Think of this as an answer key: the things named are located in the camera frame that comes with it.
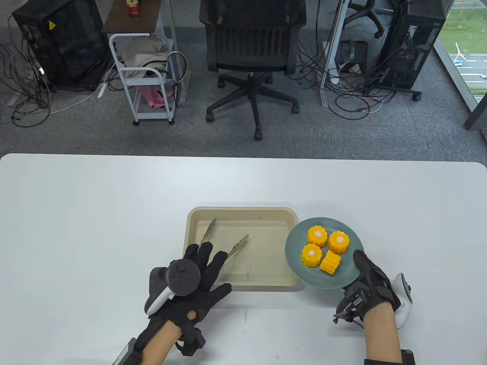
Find black wheeled computer stand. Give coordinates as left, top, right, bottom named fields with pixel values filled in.
left=365, top=82, right=423, bottom=101

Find black computer tower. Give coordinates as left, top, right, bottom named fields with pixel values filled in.
left=375, top=0, right=455, bottom=90
left=11, top=0, right=113, bottom=92

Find person's left forearm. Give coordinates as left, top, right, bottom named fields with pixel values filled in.
left=131, top=316, right=208, bottom=365

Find person's right hand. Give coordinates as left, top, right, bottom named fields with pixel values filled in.
left=333, top=249, right=402, bottom=324

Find black and white controller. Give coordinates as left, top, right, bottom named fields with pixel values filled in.
left=391, top=273, right=414, bottom=330
left=145, top=259, right=201, bottom=315

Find person's right forearm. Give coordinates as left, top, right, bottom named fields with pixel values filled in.
left=363, top=306, right=406, bottom=365

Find black box device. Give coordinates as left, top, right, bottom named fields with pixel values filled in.
left=335, top=40, right=369, bottom=75

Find black chair base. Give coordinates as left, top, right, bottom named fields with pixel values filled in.
left=344, top=0, right=385, bottom=38

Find person's left hand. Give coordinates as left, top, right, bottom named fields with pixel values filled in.
left=145, top=241, right=232, bottom=335

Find red-handled steel kitchen tongs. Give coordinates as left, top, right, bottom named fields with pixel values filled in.
left=200, top=217, right=250, bottom=267

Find pink cloth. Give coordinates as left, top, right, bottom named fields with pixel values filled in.
left=138, top=84, right=168, bottom=111

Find teal round plate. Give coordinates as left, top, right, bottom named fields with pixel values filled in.
left=285, top=217, right=365, bottom=289

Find black mesh office chair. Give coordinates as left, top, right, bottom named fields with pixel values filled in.
left=199, top=0, right=307, bottom=141

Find beige cloth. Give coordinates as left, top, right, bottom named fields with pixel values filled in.
left=124, top=38, right=170, bottom=78

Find yellow corn chunk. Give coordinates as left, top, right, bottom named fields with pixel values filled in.
left=301, top=243, right=322, bottom=268
left=328, top=230, right=350, bottom=254
left=307, top=225, right=328, bottom=247
left=320, top=250, right=342, bottom=275

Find white utility cart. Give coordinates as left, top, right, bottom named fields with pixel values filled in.
left=102, top=0, right=179, bottom=107

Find beige plastic tray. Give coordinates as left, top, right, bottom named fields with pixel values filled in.
left=185, top=206, right=305, bottom=292

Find white rolling cart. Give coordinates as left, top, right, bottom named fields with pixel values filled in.
left=109, top=32, right=179, bottom=126

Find tangle of black cables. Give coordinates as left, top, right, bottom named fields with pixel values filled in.
left=0, top=23, right=115, bottom=128
left=297, top=0, right=404, bottom=120

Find white desk leg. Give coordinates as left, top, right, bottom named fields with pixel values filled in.
left=320, top=0, right=350, bottom=109

